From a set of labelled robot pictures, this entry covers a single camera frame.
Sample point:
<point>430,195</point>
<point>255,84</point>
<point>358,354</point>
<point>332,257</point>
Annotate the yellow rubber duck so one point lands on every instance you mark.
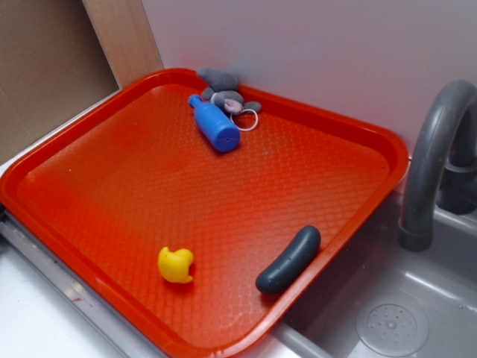
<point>174,265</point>

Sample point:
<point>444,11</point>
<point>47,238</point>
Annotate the blue plastic toy bottle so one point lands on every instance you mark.
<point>218,129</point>

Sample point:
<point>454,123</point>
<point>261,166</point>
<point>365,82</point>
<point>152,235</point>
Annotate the grey plush mouse toy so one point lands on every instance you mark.
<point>223,91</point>

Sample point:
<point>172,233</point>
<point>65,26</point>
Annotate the dark green toy cucumber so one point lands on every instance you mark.
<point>291,263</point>

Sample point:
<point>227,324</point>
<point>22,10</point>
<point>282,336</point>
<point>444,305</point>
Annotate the red plastic tray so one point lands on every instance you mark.
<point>135,175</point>

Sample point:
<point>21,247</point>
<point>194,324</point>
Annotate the wooden board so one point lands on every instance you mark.
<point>125,35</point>

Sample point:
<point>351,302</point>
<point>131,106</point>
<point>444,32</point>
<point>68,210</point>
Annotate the grey plastic sink basin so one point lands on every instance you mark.
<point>376,299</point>

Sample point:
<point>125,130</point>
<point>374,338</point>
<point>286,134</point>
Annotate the grey plastic faucet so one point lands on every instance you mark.
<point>443,166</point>

